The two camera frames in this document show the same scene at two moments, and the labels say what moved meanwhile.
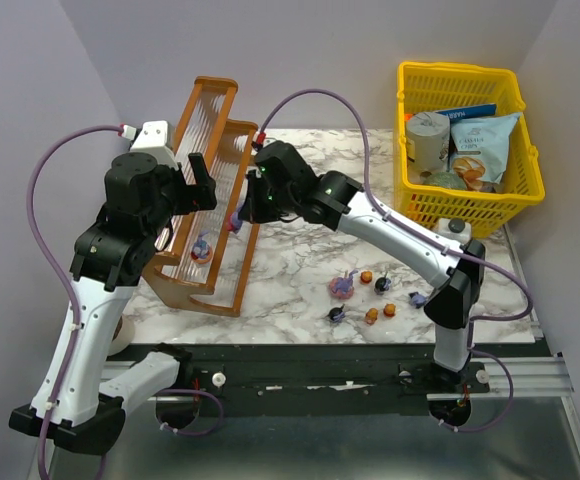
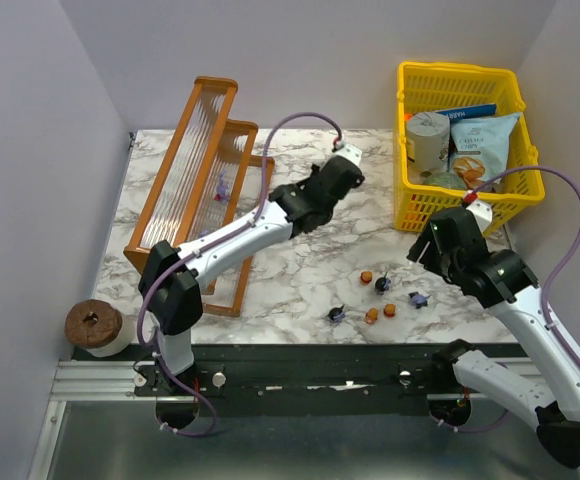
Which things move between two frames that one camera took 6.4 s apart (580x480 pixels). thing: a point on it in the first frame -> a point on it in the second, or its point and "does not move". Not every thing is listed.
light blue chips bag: x=479 y=149 does not move
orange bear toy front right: x=389 y=310 does not move
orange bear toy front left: x=371 y=315 does not move
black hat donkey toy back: x=382 y=284 does not move
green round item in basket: x=446 y=179 does not move
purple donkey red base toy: x=234 y=223 -> x=222 y=194
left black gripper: x=197 y=189 -> x=346 y=172
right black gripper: x=252 y=198 -> x=431 y=245
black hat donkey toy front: x=337 y=314 does not move
